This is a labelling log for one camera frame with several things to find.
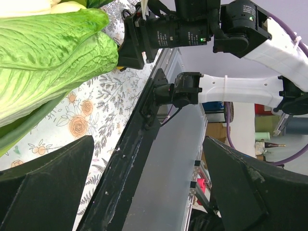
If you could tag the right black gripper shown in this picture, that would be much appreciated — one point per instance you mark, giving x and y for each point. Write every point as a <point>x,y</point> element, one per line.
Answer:
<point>135,50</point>

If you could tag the green oval tray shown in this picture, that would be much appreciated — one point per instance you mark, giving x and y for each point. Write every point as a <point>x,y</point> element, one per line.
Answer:
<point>12,133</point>

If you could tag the pink plastic spool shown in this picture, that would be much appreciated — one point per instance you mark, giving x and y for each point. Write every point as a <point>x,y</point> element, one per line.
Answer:
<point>202,184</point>

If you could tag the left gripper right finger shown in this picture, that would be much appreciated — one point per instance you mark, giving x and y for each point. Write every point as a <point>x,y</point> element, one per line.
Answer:
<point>253,195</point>

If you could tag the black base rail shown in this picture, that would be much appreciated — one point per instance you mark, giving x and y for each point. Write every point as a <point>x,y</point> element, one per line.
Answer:
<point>112,198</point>

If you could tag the cardboard box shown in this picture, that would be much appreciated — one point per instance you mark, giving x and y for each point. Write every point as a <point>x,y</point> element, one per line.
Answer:
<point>217,131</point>

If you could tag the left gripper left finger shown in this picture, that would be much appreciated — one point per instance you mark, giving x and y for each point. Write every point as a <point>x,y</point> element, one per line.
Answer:
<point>44,194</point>

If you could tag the large napa cabbage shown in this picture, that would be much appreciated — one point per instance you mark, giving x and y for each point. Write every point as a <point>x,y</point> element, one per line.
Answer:
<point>43,55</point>

